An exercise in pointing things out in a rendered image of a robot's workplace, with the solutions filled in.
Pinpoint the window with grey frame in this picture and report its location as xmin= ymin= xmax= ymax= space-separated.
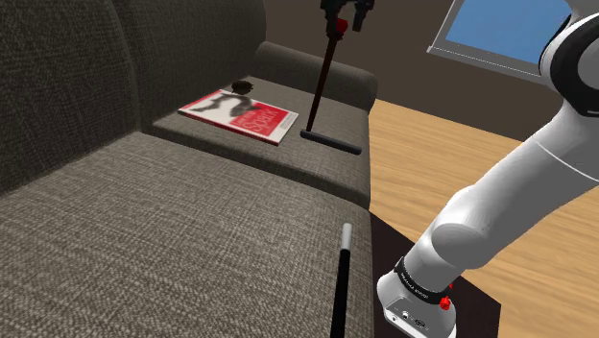
xmin=425 ymin=0 xmax=575 ymax=88

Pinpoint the red and white magazine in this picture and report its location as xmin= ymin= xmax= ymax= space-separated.
xmin=178 ymin=88 xmax=300 ymax=147

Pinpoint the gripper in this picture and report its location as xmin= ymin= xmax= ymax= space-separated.
xmin=320 ymin=0 xmax=375 ymax=34

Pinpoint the grey fabric sofa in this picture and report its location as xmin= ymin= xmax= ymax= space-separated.
xmin=0 ymin=0 xmax=379 ymax=338

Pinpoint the black wand with white tip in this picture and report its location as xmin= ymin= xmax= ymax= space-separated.
xmin=328 ymin=222 xmax=354 ymax=338

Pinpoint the black red stick vacuum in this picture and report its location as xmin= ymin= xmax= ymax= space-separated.
xmin=299 ymin=17 xmax=364 ymax=157

